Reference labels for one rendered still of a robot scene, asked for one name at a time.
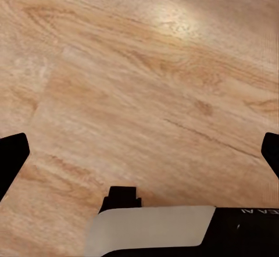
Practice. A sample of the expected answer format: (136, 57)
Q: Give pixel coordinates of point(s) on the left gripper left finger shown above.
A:
(14, 150)

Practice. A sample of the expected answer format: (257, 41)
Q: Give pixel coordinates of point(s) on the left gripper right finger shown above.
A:
(270, 151)

